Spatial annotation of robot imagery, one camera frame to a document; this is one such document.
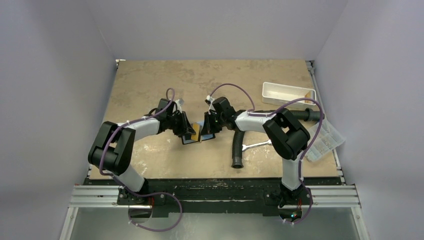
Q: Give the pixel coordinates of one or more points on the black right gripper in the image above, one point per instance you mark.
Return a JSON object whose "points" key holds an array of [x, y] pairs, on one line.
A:
{"points": [[212, 120]]}

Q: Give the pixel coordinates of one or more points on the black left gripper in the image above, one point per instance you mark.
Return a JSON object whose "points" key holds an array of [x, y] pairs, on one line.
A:
{"points": [[184, 124]]}

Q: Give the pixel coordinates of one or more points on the gold credit card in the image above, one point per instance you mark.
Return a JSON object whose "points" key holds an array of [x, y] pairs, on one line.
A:
{"points": [[310, 95], [198, 129]]}

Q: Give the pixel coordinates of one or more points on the black leather card holder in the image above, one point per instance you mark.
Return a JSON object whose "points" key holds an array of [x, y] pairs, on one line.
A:
{"points": [[205, 137]]}

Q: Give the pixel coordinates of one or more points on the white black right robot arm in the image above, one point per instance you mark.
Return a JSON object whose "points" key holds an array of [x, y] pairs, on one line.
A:
{"points": [[287, 135]]}

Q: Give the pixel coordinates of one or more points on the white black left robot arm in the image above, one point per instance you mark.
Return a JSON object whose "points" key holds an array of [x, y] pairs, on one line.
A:
{"points": [[112, 149]]}

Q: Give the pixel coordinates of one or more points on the silver open-end wrench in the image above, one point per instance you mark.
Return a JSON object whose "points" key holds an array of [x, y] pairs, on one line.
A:
{"points": [[255, 145]]}

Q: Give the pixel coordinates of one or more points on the white plastic tray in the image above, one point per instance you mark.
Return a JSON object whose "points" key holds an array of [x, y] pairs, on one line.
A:
{"points": [[279, 94]]}

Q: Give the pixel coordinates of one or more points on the clear plastic organizer box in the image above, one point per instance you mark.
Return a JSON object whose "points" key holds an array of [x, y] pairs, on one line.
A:
{"points": [[327, 140]]}

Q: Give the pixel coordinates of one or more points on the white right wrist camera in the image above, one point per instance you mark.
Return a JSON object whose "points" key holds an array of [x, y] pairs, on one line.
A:
{"points": [[209, 100]]}

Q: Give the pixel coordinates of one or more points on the black aluminium base frame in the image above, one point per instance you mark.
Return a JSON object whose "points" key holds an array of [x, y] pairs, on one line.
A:
{"points": [[218, 195]]}

